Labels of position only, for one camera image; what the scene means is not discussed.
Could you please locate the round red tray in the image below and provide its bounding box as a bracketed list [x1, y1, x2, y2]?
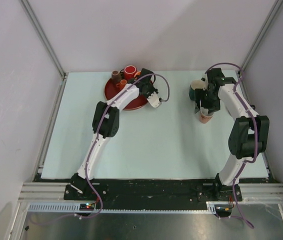
[104, 78, 148, 111]

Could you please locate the small circuit board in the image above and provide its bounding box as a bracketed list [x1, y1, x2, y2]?
[79, 203, 95, 211]

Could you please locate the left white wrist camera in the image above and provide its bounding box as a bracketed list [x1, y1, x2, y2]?
[146, 91, 162, 108]

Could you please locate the small pink square mug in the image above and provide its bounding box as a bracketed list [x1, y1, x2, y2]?
[199, 108, 214, 124]

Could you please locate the brown patterned mug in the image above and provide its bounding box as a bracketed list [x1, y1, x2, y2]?
[111, 70, 122, 84]

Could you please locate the dark green mug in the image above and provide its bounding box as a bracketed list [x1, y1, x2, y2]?
[188, 79, 207, 101]

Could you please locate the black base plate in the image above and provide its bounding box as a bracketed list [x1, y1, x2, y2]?
[63, 179, 243, 211]

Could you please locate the white cable duct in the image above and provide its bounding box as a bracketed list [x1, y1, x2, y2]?
[26, 201, 219, 215]

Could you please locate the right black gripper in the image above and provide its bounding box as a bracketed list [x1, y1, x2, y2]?
[194, 88, 221, 114]

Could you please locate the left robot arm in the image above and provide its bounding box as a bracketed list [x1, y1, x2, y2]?
[70, 68, 161, 200]

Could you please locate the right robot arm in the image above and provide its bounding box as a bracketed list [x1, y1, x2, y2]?
[188, 66, 270, 201]

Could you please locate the small orange cup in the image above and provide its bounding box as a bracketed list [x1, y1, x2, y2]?
[116, 79, 128, 91]

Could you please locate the large red mug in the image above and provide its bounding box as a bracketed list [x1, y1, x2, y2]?
[123, 65, 137, 81]

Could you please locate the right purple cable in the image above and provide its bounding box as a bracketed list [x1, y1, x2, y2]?
[206, 62, 259, 230]

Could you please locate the aluminium frame rail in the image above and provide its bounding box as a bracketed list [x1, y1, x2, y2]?
[18, 182, 283, 204]

